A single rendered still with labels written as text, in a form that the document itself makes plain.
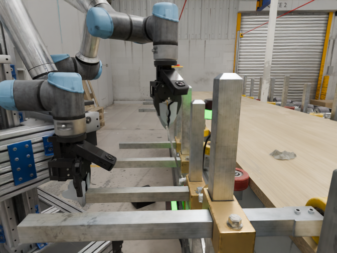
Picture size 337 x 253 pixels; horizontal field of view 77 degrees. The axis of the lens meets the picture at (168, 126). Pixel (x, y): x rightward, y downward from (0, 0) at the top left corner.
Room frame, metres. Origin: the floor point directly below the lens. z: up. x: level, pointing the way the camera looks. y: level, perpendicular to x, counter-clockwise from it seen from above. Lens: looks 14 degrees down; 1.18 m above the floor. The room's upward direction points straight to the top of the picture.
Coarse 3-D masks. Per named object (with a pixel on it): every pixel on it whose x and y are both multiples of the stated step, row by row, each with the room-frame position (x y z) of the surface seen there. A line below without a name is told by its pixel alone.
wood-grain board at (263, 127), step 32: (192, 96) 2.66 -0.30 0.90; (256, 128) 1.07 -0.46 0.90; (288, 128) 1.07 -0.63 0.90; (320, 128) 1.07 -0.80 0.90; (256, 160) 0.65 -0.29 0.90; (288, 160) 0.65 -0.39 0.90; (320, 160) 0.65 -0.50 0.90; (256, 192) 0.49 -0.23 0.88; (288, 192) 0.45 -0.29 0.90; (320, 192) 0.45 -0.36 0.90
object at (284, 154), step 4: (272, 152) 0.69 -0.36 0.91; (276, 152) 0.68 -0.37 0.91; (280, 152) 0.68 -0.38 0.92; (284, 152) 0.67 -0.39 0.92; (288, 152) 0.67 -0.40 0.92; (292, 152) 0.68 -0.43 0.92; (276, 156) 0.66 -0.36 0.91; (280, 156) 0.65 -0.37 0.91; (284, 156) 0.65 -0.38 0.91; (288, 156) 0.66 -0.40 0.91; (292, 156) 0.66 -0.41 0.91; (296, 156) 0.67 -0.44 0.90
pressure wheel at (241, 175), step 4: (236, 168) 0.57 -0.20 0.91; (236, 172) 0.54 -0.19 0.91; (240, 172) 0.55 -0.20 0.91; (244, 172) 0.55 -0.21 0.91; (236, 176) 0.53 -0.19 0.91; (240, 176) 0.52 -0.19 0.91; (244, 176) 0.52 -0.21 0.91; (248, 176) 0.52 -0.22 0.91; (236, 180) 0.50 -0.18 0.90; (240, 180) 0.50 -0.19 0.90; (244, 180) 0.51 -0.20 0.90; (248, 180) 0.52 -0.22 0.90; (236, 184) 0.50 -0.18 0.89; (240, 184) 0.50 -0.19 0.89; (244, 184) 0.51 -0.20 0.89; (236, 188) 0.50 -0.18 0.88; (240, 188) 0.50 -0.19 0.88; (244, 188) 0.51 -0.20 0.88
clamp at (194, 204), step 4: (188, 176) 0.59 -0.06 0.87; (188, 180) 0.57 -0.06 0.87; (188, 184) 0.55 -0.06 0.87; (192, 184) 0.54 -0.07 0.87; (196, 184) 0.54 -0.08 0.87; (200, 184) 0.54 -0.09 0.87; (204, 184) 0.54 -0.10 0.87; (192, 188) 0.52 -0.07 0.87; (196, 188) 0.52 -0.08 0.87; (192, 192) 0.50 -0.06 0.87; (192, 196) 0.49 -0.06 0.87; (196, 196) 0.49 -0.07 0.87; (192, 200) 0.49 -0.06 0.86; (196, 200) 0.49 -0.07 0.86; (192, 204) 0.49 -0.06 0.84; (196, 204) 0.49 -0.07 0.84; (200, 204) 0.49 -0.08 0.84; (192, 208) 0.49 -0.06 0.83; (196, 208) 0.49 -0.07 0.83; (200, 208) 0.49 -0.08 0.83
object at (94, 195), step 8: (88, 192) 0.52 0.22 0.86; (96, 192) 0.52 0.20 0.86; (104, 192) 0.52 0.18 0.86; (112, 192) 0.52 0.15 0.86; (120, 192) 0.52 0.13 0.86; (128, 192) 0.52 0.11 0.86; (136, 192) 0.52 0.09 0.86; (144, 192) 0.52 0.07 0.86; (152, 192) 0.52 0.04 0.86; (160, 192) 0.52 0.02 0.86; (168, 192) 0.52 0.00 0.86; (176, 192) 0.52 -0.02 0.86; (184, 192) 0.52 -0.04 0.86; (240, 192) 0.53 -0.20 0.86; (88, 200) 0.51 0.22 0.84; (96, 200) 0.51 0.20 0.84; (104, 200) 0.51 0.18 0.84; (112, 200) 0.52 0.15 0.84; (120, 200) 0.52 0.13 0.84; (128, 200) 0.52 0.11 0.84; (136, 200) 0.52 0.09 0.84; (144, 200) 0.52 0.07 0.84; (152, 200) 0.52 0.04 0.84; (160, 200) 0.52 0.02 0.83; (168, 200) 0.52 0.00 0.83; (176, 200) 0.52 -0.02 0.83; (184, 200) 0.52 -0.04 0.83
